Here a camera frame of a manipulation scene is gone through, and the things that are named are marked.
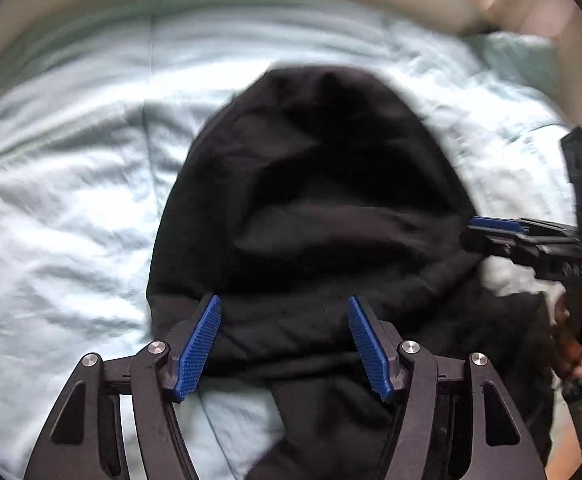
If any person's right hand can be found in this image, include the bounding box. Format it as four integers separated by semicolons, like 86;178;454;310
551;292;582;386

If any black hooded sweatshirt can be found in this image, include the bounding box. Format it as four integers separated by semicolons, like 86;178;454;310
146;66;556;480

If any light blue bed sheet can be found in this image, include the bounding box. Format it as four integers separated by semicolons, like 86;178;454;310
0;0;579;480

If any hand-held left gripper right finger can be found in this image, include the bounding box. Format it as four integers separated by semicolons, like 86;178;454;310
347;295;547;480

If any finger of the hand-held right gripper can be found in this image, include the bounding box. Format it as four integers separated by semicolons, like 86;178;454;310
460;216;537;267

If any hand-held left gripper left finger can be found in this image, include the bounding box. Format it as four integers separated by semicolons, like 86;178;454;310
23;294;223;480

